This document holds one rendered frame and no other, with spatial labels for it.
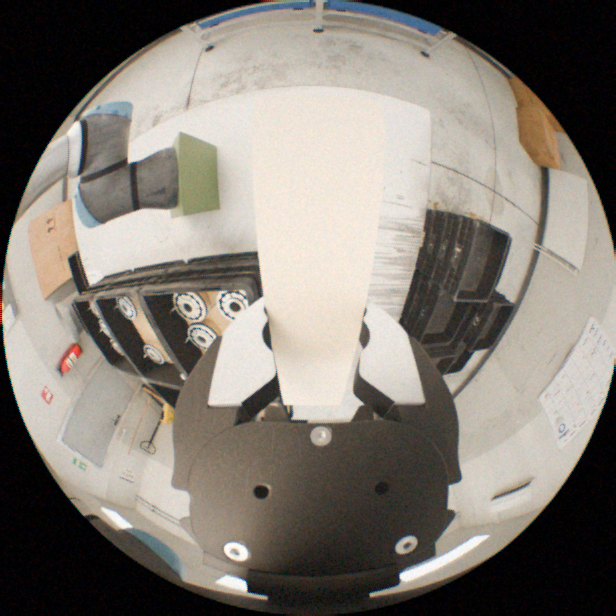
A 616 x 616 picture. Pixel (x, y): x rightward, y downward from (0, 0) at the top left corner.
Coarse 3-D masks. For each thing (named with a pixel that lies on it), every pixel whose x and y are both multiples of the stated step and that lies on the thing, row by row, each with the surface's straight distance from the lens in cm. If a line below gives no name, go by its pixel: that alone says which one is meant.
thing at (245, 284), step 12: (144, 288) 48; (156, 288) 44; (168, 288) 41; (180, 288) 39; (192, 288) 37; (204, 288) 35; (228, 288) 33; (240, 288) 32; (252, 288) 32; (144, 300) 49; (252, 300) 33; (156, 324) 52; (168, 348) 56
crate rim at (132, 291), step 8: (128, 288) 56; (136, 288) 52; (96, 296) 72; (104, 296) 66; (112, 296) 62; (120, 296) 57; (128, 296) 54; (136, 296) 51; (96, 304) 76; (144, 312) 52; (104, 320) 77; (152, 328) 54; (120, 344) 81; (168, 352) 58; (136, 368) 87; (144, 376) 89; (168, 384) 79
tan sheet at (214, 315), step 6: (210, 294) 49; (216, 294) 48; (210, 300) 50; (216, 306) 50; (210, 312) 52; (216, 312) 51; (210, 318) 54; (216, 318) 53; (222, 318) 52; (216, 324) 54; (222, 324) 53; (228, 324) 52; (222, 330) 55
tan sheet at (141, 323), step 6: (138, 318) 78; (144, 318) 74; (138, 324) 80; (144, 324) 77; (138, 330) 84; (144, 330) 80; (150, 330) 77; (144, 336) 83; (150, 336) 80; (168, 360) 85
